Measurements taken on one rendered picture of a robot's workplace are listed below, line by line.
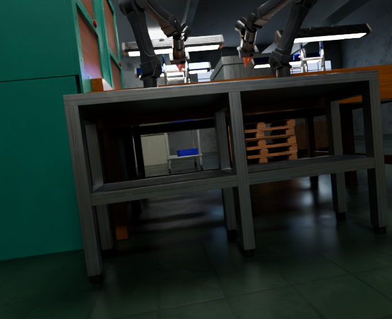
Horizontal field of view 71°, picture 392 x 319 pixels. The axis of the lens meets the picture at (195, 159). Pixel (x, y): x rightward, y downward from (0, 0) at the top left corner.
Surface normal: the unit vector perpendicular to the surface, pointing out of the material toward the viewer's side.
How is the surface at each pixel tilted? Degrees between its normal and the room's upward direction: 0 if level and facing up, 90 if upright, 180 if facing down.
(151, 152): 90
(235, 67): 90
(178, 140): 90
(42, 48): 90
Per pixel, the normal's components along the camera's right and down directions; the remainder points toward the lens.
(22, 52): 0.09, 0.05
